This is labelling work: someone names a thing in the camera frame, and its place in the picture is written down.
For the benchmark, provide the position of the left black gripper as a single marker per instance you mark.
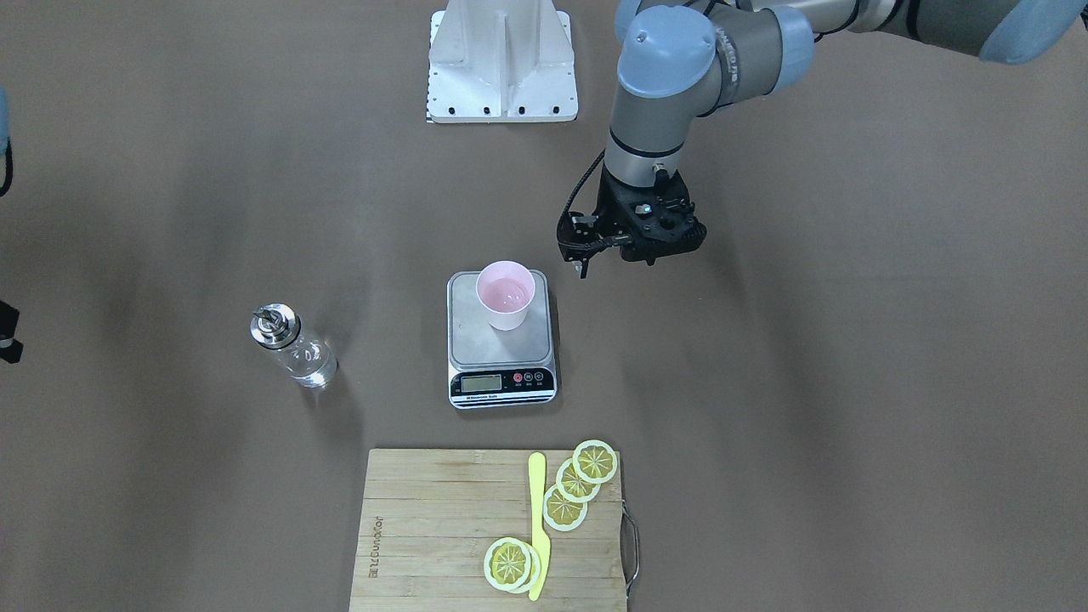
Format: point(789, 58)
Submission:
point(580, 235)

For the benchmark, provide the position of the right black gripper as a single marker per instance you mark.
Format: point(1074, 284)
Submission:
point(8, 320)

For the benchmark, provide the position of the pink plastic cup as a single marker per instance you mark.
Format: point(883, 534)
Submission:
point(505, 289)

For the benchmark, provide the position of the glass sauce bottle metal spout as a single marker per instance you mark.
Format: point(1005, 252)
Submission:
point(281, 332)

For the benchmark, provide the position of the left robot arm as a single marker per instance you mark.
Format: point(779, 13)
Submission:
point(679, 61)

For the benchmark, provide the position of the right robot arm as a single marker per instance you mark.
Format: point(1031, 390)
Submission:
point(7, 157)

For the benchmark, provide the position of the silver digital kitchen scale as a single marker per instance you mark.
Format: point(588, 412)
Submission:
point(489, 367)

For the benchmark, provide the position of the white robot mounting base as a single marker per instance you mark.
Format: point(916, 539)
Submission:
point(501, 62)

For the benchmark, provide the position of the lemon slice far end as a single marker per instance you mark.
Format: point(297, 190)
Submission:
point(595, 462)

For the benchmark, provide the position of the lemon slice middle row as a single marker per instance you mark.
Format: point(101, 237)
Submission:
point(572, 487)

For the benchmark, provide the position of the lemon slice near knife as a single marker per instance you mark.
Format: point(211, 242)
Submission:
point(560, 513)

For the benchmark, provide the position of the yellow plastic knife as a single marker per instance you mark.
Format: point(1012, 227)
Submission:
point(540, 541)

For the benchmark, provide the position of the wooden cutting board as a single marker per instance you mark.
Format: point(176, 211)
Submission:
point(429, 515)

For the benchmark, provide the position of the lemon slice pair bottom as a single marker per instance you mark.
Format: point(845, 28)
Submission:
point(533, 574)

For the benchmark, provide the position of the lemon slice pair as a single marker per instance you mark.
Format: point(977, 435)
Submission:
point(505, 563)
point(533, 574)

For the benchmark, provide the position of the lemon slice pair top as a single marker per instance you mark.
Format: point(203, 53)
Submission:
point(505, 563)

